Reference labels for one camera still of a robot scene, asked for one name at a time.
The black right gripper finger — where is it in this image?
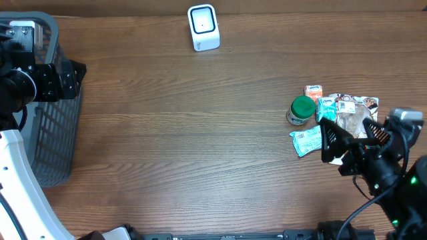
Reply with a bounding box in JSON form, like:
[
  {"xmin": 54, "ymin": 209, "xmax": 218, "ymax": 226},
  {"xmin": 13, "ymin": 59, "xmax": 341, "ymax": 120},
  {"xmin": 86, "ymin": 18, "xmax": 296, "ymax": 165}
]
[
  {"xmin": 362, "ymin": 118, "xmax": 390, "ymax": 145},
  {"xmin": 319, "ymin": 118, "xmax": 354, "ymax": 163}
]

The mint green wipes packet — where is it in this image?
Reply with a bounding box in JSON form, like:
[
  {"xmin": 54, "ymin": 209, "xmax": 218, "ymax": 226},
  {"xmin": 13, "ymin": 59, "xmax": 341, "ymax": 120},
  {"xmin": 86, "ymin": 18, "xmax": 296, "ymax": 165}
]
[{"xmin": 290, "ymin": 125, "xmax": 322, "ymax": 157}]

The brown white snack bag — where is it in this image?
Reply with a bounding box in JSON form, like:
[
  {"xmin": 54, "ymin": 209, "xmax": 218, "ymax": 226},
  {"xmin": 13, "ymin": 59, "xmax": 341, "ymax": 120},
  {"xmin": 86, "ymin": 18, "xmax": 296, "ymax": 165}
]
[{"xmin": 330, "ymin": 93, "xmax": 379, "ymax": 138}]

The teal tissue packet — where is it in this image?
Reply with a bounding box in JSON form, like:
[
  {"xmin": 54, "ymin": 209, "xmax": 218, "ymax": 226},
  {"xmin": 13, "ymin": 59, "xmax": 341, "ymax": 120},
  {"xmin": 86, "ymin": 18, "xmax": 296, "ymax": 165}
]
[{"xmin": 316, "ymin": 97, "xmax": 337, "ymax": 123}]

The green lid jar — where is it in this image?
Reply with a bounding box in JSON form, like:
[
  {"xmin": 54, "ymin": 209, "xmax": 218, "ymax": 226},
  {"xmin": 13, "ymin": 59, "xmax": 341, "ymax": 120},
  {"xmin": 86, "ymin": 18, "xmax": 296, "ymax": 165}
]
[{"xmin": 286, "ymin": 95, "xmax": 316, "ymax": 125}]

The orange tissue packet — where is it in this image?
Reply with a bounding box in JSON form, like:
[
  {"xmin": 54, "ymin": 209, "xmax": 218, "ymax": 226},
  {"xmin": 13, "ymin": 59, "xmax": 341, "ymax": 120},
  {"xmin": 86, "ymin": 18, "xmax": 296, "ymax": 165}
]
[{"xmin": 304, "ymin": 85, "xmax": 323, "ymax": 103}]

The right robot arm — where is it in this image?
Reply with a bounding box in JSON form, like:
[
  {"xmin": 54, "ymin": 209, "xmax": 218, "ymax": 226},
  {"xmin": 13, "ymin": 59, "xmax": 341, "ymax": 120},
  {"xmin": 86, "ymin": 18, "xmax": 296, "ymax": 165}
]
[{"xmin": 320, "ymin": 116, "xmax": 426, "ymax": 239}]

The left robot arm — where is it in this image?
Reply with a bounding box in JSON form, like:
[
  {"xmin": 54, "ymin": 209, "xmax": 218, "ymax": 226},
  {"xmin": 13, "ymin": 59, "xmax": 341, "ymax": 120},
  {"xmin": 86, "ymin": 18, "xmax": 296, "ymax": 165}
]
[{"xmin": 1, "ymin": 20, "xmax": 86, "ymax": 239}]

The white barcode scanner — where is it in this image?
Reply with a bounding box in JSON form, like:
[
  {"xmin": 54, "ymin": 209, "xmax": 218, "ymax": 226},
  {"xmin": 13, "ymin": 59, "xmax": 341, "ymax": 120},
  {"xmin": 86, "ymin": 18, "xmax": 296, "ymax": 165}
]
[{"xmin": 187, "ymin": 4, "xmax": 220, "ymax": 52}]

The grey plastic mesh basket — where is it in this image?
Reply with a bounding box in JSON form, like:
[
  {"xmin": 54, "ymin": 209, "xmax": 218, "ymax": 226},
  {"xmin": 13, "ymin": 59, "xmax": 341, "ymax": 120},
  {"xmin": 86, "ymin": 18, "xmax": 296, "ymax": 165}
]
[{"xmin": 1, "ymin": 11, "xmax": 83, "ymax": 187}]

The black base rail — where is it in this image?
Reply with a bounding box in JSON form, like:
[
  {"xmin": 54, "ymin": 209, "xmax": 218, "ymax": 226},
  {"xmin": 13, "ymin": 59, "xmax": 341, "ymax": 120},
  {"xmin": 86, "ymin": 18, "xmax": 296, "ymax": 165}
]
[{"xmin": 141, "ymin": 229, "xmax": 326, "ymax": 240}]

